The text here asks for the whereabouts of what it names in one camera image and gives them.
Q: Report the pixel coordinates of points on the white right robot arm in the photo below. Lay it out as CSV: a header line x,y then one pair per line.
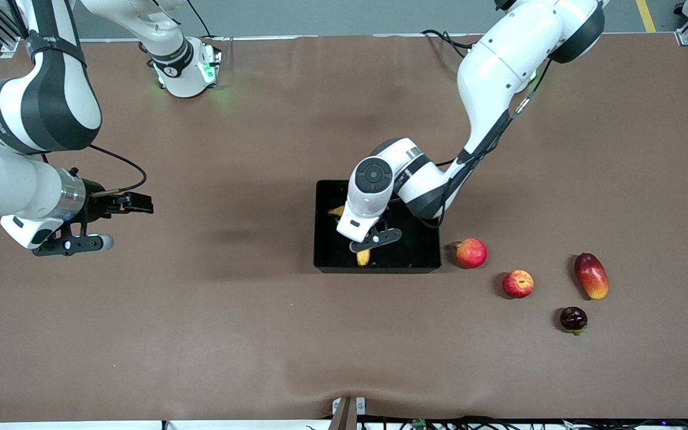
x,y
9,119

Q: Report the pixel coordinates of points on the metal table clamp bracket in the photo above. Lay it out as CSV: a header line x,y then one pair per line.
x,y
348,409

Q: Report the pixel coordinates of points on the pinkish red round fruit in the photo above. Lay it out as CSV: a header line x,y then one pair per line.
x,y
471,253

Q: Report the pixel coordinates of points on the red yellow mango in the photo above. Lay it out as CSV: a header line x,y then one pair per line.
x,y
592,276

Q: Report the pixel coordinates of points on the yellow banana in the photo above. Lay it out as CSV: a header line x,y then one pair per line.
x,y
363,258

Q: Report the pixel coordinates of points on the black rectangular plastic box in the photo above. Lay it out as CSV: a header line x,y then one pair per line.
x,y
415,254

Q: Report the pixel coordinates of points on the red apple with stem dimple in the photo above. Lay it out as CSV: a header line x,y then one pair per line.
x,y
518,284

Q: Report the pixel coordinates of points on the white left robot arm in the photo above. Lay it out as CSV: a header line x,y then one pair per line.
x,y
499,60

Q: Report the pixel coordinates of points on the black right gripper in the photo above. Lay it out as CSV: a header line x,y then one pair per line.
x,y
98,206

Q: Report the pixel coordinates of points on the brown table mat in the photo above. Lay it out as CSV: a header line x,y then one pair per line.
x,y
200,298

